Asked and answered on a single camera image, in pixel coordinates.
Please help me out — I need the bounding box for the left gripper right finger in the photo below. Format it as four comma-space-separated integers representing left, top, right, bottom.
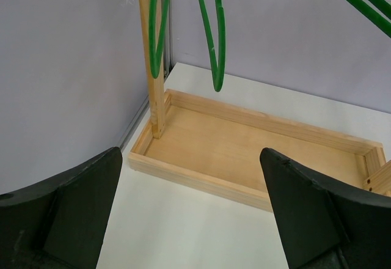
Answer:
260, 148, 390, 268

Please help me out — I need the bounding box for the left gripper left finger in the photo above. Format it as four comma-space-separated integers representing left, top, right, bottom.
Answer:
1, 147, 123, 268

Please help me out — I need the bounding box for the wooden clothes rack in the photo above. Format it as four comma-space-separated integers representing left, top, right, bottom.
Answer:
129, 0, 390, 211

